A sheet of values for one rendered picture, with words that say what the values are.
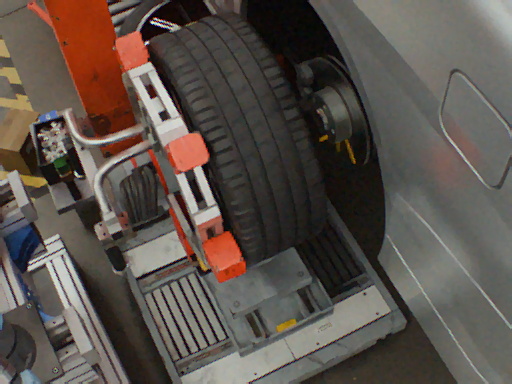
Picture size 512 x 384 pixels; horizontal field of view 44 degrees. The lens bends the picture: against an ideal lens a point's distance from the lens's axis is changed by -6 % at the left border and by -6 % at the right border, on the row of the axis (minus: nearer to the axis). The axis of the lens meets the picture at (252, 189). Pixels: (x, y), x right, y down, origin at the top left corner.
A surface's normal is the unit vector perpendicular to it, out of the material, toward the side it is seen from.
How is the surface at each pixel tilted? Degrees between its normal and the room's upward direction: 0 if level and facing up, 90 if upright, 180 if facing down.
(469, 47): 80
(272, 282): 0
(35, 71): 0
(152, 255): 0
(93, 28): 90
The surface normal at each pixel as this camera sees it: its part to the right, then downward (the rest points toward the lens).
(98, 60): 0.44, 0.73
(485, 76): -0.90, 0.30
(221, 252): -0.07, -0.55
